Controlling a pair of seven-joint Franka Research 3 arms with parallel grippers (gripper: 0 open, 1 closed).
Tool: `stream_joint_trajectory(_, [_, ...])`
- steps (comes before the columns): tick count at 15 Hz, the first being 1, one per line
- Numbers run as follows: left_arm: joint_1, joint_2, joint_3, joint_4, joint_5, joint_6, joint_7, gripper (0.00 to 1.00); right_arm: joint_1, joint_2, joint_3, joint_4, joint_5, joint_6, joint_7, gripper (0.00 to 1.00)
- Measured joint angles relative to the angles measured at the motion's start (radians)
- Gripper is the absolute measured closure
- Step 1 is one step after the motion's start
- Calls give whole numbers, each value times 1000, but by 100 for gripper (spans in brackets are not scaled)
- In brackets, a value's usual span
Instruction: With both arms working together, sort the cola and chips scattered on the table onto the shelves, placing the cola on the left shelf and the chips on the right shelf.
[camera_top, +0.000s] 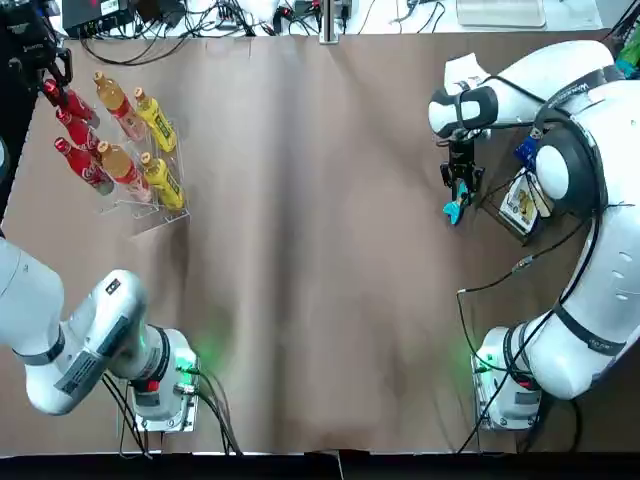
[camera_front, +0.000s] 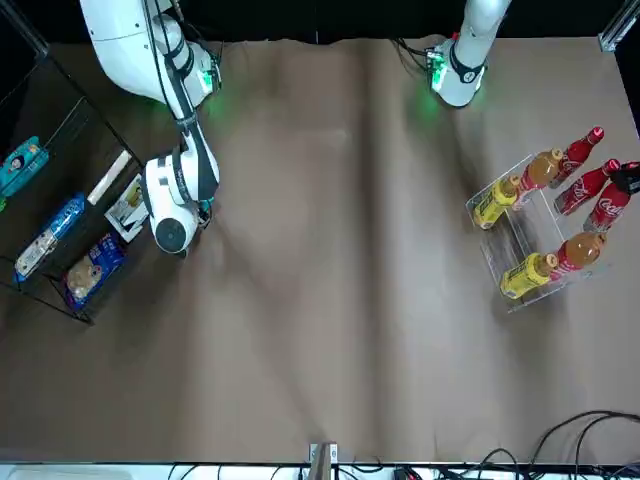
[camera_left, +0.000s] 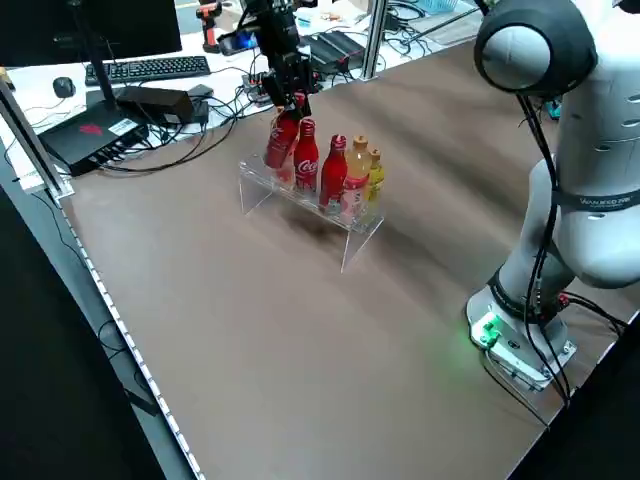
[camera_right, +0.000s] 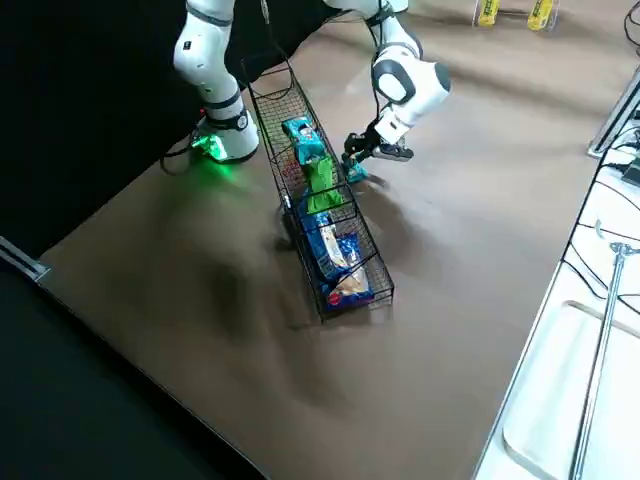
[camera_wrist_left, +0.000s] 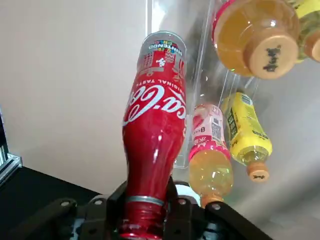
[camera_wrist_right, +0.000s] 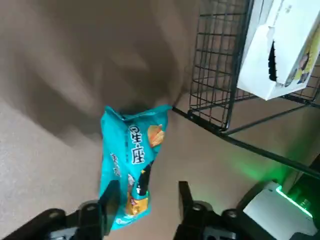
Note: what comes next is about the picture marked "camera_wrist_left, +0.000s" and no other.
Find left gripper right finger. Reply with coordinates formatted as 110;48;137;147
162;177;273;240

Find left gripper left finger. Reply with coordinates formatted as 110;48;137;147
7;181;128;240

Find red cola bottle colourful print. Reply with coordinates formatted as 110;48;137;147
118;30;188;240

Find clear acrylic shelf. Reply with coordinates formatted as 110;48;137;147
146;0;320;171

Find peach drink bottle pink label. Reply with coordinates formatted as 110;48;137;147
187;103;235;209

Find yellow label tea bottle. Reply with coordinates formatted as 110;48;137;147
221;91;273;184
296;0;320;63

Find orange tea bottle red label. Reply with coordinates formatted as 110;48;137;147
211;0;301;80

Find silver aluminium frame post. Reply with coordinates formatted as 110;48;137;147
0;104;23;181

